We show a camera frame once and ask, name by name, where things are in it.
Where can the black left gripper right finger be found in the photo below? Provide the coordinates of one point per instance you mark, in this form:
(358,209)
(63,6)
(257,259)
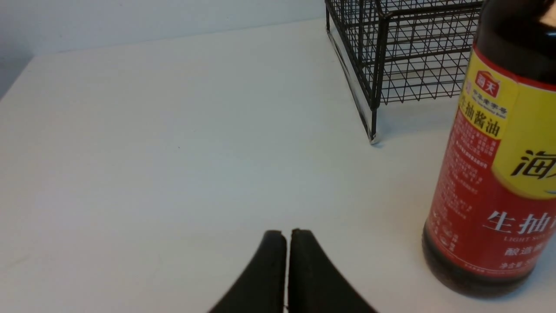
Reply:
(314,283)

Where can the black wire mesh shelf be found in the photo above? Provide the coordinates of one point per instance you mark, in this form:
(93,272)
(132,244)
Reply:
(394,51)

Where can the red label soy sauce bottle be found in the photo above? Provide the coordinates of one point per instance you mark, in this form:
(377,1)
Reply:
(493,209)

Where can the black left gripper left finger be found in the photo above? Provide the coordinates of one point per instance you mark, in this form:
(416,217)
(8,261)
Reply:
(261,286)

